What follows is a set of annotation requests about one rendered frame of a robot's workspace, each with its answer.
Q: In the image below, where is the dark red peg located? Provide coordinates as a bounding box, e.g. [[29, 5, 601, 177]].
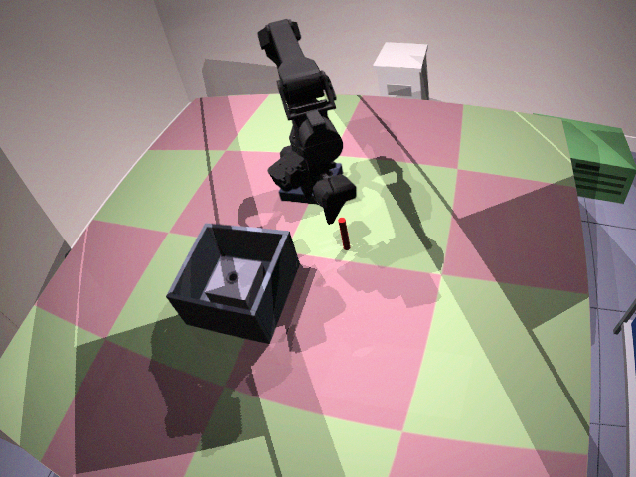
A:
[[338, 218, 351, 250]]

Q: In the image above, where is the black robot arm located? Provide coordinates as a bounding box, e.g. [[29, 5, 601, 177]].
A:
[[258, 19, 343, 192]]

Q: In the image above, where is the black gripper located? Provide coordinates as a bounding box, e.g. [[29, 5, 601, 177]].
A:
[[280, 138, 357, 225]]

